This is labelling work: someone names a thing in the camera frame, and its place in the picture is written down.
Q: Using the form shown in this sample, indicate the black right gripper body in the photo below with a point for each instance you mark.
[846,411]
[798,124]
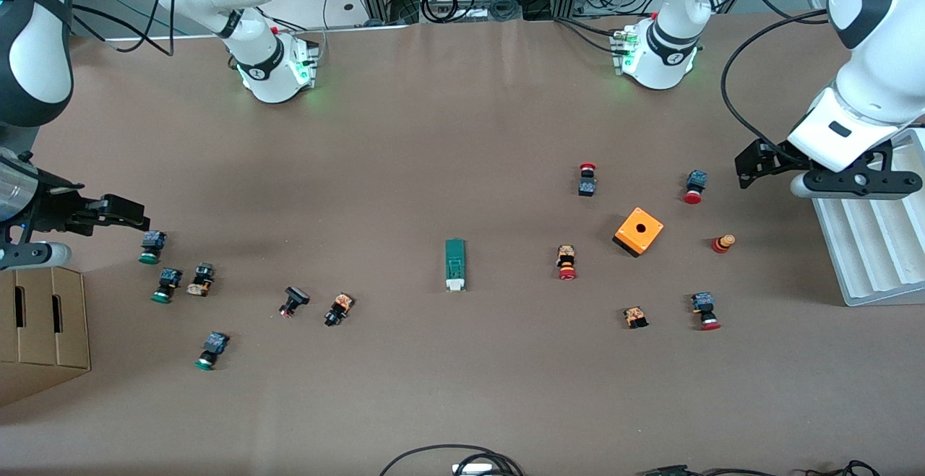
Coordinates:
[52,210]

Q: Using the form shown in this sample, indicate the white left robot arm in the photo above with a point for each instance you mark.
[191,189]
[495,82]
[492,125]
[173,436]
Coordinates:
[874,79]

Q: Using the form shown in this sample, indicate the red push button blue block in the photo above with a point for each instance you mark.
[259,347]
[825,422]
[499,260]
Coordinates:
[705,310]
[695,186]

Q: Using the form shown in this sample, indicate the light grey ribbed tray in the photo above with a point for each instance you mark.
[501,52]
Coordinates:
[867,245]

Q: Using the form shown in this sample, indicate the red yellow emergency stop cap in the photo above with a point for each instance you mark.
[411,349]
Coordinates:
[723,243]

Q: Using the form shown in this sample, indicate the brown cardboard box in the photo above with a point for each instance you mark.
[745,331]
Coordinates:
[43,331]

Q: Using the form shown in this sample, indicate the red push button black block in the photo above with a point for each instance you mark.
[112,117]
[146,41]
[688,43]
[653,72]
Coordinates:
[587,180]

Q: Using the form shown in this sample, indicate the red button orange contact block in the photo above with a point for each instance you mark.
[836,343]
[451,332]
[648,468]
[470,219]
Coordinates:
[566,262]

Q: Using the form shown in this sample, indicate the white power plug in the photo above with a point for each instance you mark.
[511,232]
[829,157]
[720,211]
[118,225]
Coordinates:
[473,469]

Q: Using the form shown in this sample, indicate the green push button switch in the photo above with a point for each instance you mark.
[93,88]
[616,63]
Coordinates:
[152,246]
[166,285]
[211,350]

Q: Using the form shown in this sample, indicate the black switch tan contact block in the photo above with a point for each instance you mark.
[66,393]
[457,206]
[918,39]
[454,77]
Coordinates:
[201,279]

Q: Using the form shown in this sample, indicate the orange button enclosure box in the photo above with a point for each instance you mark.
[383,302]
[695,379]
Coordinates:
[638,232]

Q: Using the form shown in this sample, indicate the black selector switch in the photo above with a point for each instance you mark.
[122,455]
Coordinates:
[293,300]

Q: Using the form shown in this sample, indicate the black switch orange contact block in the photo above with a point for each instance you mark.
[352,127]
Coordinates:
[338,309]

